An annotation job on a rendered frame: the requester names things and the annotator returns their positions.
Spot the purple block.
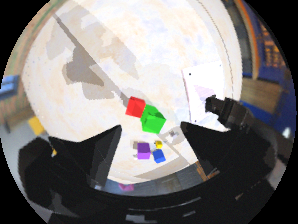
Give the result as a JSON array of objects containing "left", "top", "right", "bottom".
[{"left": 137, "top": 143, "right": 152, "bottom": 160}]

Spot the red block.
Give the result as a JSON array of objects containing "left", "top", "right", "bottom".
[{"left": 126, "top": 96, "right": 146, "bottom": 119}]

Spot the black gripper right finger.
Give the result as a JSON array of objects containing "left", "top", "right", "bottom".
[{"left": 181, "top": 120, "right": 250, "bottom": 176}]

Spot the blue block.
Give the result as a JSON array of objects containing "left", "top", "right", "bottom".
[{"left": 152, "top": 149, "right": 166, "bottom": 163}]

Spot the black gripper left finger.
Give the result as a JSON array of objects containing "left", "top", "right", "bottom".
[{"left": 48, "top": 124, "right": 122, "bottom": 186}]

